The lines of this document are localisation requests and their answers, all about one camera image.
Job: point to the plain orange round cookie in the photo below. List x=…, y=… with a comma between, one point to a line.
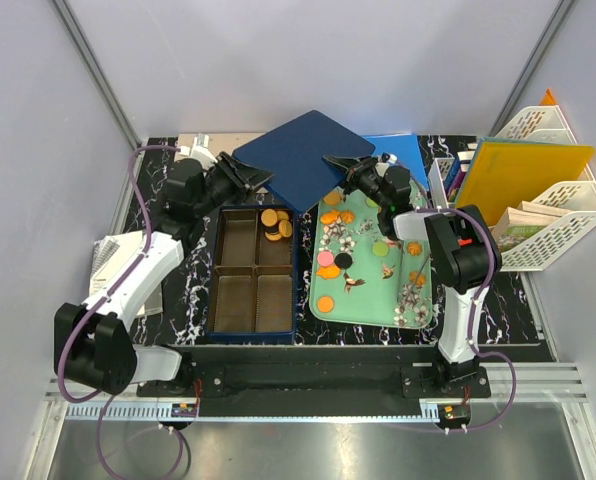
x=325, y=304

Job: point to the pink sandwich cookie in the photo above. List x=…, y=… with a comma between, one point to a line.
x=325, y=258

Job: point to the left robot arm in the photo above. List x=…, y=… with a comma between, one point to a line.
x=92, y=345

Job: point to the blue cookie tin box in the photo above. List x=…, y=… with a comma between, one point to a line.
x=250, y=330

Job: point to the orange flower cookie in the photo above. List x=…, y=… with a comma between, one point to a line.
x=414, y=248
x=417, y=278
x=347, y=217

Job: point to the green covered book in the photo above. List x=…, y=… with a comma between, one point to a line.
x=522, y=222

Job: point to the yellow fish cookie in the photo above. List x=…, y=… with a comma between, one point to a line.
x=328, y=272

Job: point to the white desk file organizer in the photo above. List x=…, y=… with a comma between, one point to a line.
x=542, y=124

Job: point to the blue tin lid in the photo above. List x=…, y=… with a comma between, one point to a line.
x=294, y=152

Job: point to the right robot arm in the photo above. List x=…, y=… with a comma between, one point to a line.
x=463, y=251

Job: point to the tan cardboard sheet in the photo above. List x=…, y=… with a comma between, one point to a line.
x=218, y=142

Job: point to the yellow folder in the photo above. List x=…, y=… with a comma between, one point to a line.
x=501, y=173

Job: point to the blue folder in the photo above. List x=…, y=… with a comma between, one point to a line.
x=406, y=148

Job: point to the green floral serving tray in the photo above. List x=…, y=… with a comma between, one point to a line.
x=374, y=291

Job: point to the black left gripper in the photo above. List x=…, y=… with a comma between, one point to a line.
x=251, y=177

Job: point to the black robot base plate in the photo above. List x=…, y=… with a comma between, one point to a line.
x=313, y=382

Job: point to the white manual booklet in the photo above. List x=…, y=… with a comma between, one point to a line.
x=109, y=256

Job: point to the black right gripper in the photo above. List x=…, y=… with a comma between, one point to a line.
x=354, y=169

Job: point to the green sandwich cookie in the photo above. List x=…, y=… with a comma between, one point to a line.
x=380, y=248

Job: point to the orange fish cookie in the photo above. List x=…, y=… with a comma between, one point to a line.
x=330, y=217

